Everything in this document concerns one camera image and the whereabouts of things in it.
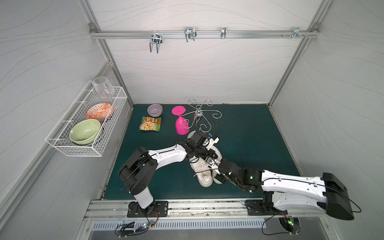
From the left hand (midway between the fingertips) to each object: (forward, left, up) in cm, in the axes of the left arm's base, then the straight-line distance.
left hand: (217, 157), depth 82 cm
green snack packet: (+29, +46, -8) cm, 55 cm away
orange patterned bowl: (+11, +58, +24) cm, 64 cm away
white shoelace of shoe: (-6, +9, -3) cm, 12 cm away
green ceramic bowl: (-2, +59, +25) cm, 64 cm away
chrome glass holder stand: (+16, +11, +19) cm, 27 cm away
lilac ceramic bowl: (+39, +44, -5) cm, 59 cm away
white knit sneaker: (-11, +7, -4) cm, 14 cm away
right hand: (-4, +2, +2) cm, 5 cm away
